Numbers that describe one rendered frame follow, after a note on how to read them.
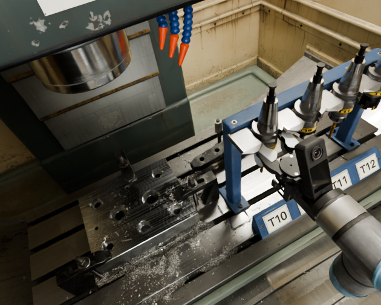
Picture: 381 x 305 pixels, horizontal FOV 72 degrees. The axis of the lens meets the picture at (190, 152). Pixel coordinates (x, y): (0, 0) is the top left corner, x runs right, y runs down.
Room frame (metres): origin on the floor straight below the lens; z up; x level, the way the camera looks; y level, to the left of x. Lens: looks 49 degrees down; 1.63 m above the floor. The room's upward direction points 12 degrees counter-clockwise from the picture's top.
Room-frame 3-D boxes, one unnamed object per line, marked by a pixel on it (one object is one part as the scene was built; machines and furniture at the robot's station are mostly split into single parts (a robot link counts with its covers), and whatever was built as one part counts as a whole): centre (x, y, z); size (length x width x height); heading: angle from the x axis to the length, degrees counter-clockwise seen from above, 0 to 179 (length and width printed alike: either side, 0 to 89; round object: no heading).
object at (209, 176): (0.42, 0.01, 0.97); 0.13 x 0.03 x 0.15; 108
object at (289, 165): (0.26, -0.21, 1.17); 0.12 x 0.08 x 0.09; 18
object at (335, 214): (0.18, -0.24, 1.17); 0.08 x 0.05 x 0.08; 108
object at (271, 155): (0.35, -0.15, 1.17); 0.09 x 0.03 x 0.06; 31
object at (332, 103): (0.43, -0.33, 1.21); 0.07 x 0.05 x 0.01; 18
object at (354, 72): (0.45, -0.38, 1.26); 0.04 x 0.04 x 0.07
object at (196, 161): (0.58, -0.12, 0.93); 0.26 x 0.05 x 0.06; 113
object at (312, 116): (0.41, -0.28, 1.21); 0.06 x 0.06 x 0.03
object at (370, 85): (0.46, -0.43, 1.21); 0.07 x 0.05 x 0.01; 18
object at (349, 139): (0.55, -0.52, 1.05); 0.10 x 0.05 x 0.30; 18
